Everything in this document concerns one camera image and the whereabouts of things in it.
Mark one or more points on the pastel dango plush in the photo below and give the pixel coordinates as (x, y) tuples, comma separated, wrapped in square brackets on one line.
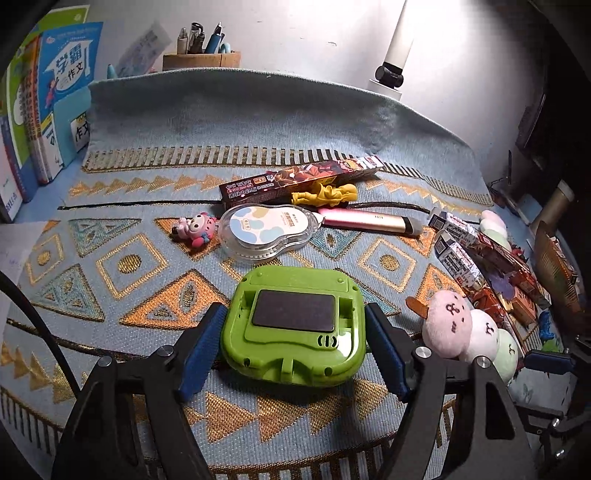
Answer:
[(491, 226)]

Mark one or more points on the small black stand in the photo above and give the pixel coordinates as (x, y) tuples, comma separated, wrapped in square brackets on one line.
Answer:
[(508, 184)]

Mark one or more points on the dango plush with faces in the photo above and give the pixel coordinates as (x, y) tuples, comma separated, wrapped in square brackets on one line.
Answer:
[(448, 323)]

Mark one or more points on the white desk lamp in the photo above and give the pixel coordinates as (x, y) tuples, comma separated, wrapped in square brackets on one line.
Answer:
[(397, 41)]

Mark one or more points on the pink pen-shaped device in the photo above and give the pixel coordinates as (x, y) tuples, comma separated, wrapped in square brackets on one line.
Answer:
[(369, 221)]

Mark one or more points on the pink character toy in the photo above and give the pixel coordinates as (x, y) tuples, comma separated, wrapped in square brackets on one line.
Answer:
[(198, 229)]

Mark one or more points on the yellow toy figure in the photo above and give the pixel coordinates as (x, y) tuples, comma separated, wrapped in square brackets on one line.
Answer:
[(328, 194)]

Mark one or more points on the white handwritten paper sheet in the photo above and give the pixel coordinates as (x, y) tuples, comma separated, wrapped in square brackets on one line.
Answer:
[(14, 249)]

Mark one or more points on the champagne thermos bottle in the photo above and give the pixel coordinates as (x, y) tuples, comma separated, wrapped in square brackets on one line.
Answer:
[(551, 205)]

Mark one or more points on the row of upright books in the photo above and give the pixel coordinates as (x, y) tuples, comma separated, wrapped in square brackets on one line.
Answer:
[(64, 92)]

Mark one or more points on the bunch of pens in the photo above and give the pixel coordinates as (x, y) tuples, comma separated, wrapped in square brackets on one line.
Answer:
[(214, 39)]

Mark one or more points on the long red printed box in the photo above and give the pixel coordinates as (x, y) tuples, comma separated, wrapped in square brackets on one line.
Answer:
[(295, 177), (498, 251)]

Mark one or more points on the blue patterned woven mat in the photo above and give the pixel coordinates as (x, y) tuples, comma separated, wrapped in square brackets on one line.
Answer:
[(277, 115)]

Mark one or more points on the small white printed box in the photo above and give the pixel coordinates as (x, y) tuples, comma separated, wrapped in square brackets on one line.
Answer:
[(457, 261), (455, 227)]

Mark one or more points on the sticker sheet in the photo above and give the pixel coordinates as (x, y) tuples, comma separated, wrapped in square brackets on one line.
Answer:
[(143, 46)]

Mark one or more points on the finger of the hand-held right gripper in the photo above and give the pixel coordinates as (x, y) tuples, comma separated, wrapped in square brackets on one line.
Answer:
[(549, 362), (554, 422)]

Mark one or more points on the brown woven basket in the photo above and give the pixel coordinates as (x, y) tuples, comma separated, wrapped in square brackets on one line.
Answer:
[(554, 265)]

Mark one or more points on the clear correction tape dispenser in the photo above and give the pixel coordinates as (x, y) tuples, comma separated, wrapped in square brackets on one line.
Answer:
[(263, 230)]

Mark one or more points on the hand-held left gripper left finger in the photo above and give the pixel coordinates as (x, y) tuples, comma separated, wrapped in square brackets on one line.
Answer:
[(201, 350)]

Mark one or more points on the green handheld device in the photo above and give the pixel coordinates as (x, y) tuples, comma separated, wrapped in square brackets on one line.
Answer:
[(295, 360)]

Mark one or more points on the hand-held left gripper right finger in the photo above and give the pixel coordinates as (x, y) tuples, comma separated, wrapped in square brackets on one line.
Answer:
[(388, 350)]

